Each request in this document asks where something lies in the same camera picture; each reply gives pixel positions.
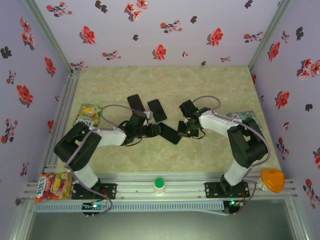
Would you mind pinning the aluminium corner post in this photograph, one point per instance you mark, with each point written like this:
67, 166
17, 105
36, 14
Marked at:
270, 32
50, 37

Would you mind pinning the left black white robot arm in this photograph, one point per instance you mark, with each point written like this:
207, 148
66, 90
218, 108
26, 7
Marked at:
75, 147

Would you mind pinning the yellow Fox's candy bag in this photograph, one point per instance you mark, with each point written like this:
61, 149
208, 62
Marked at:
87, 116

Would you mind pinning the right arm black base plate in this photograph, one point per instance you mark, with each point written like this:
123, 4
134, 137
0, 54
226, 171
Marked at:
212, 190

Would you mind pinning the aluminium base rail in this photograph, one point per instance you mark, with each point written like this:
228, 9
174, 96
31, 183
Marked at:
135, 187

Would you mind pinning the teal Fox's candy bag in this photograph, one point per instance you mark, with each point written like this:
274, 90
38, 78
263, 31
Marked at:
240, 115

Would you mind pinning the red Fox's candy bag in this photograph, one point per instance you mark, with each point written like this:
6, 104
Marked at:
52, 187

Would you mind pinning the aluminium side rail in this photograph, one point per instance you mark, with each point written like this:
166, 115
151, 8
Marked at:
67, 100

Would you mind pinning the aluminium frame bar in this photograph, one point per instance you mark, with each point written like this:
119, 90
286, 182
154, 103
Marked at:
21, 222
297, 220

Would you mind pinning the light blue phone case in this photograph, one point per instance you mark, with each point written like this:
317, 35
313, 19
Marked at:
178, 143
148, 102

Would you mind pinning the pink phone case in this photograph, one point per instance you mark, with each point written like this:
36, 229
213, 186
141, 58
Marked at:
128, 98

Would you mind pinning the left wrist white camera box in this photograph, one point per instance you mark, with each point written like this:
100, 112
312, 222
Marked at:
148, 115

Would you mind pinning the white bottle green lid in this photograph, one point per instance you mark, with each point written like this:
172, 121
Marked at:
159, 183

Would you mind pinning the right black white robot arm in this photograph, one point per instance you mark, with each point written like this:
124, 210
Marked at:
250, 142

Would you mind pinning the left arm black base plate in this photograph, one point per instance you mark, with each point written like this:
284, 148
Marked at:
110, 190

